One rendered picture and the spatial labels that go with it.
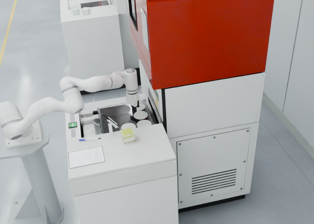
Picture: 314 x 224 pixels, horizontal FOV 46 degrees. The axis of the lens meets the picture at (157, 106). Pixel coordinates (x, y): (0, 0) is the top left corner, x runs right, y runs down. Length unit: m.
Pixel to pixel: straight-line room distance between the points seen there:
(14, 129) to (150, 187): 0.87
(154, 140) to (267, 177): 1.48
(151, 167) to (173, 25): 0.82
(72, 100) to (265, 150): 2.14
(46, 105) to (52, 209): 1.13
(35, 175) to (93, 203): 0.70
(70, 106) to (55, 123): 2.04
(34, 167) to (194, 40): 1.45
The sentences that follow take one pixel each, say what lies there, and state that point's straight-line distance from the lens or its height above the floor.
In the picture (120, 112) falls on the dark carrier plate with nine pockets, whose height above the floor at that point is 0.90.
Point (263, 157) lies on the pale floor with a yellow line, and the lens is 3.67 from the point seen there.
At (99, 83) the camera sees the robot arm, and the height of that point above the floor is 1.33.
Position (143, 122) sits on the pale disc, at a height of 0.90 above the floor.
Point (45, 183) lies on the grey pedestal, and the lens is 2.94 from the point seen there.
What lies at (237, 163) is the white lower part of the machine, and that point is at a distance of 2.91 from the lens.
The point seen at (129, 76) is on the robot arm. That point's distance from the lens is 2.47.
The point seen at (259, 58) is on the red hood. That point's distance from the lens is 2.44.
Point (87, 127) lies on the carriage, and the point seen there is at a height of 0.88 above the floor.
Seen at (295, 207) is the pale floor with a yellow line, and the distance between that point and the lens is 3.31.
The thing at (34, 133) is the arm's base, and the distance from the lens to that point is 2.68.
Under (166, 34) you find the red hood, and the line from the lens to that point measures 2.13.
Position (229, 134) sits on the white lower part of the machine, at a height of 0.76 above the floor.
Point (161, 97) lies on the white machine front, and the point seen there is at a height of 1.16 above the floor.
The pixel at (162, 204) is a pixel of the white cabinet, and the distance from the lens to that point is 2.43.
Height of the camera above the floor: 2.44
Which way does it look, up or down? 35 degrees down
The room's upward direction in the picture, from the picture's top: 4 degrees counter-clockwise
